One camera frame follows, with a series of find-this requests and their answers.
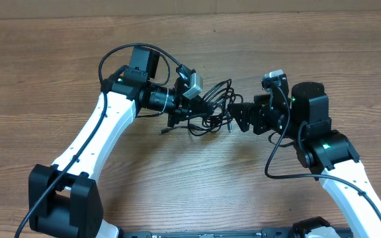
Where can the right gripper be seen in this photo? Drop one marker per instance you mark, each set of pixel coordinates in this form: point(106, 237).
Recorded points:
point(258, 108)

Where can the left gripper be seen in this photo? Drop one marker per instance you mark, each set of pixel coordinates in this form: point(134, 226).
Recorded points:
point(186, 108)

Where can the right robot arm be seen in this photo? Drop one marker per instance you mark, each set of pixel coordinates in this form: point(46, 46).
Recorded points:
point(303, 116)

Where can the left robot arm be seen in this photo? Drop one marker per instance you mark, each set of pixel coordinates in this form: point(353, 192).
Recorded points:
point(64, 199)

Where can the cardboard backboard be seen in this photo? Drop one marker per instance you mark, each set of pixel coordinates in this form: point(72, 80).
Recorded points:
point(41, 9)

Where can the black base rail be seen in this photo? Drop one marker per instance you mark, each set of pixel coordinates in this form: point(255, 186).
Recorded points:
point(312, 227)

